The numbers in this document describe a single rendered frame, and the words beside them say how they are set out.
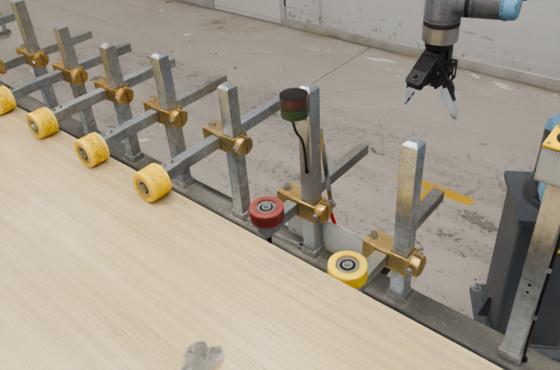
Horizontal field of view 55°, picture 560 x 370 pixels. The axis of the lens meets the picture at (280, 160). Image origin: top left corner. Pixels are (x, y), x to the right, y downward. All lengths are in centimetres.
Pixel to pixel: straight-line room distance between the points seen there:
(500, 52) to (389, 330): 311
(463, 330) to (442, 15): 73
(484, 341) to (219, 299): 57
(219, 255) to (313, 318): 25
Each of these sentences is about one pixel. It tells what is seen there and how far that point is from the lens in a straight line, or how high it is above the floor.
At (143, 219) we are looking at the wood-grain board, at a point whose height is 90.
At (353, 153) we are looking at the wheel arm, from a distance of 147.
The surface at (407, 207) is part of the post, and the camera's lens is 111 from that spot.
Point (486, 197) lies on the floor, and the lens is 281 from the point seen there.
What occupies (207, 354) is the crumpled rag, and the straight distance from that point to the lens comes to 96.
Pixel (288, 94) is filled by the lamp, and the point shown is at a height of 118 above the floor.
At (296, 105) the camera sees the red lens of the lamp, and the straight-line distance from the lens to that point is 108.
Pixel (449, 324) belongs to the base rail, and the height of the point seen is 70.
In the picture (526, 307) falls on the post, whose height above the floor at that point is 86.
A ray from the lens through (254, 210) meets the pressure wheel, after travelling 122.
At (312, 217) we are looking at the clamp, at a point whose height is 85.
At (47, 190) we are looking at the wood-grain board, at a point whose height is 90.
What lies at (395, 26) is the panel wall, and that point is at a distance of 421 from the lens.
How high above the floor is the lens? 168
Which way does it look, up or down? 34 degrees down
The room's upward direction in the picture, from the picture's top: 4 degrees counter-clockwise
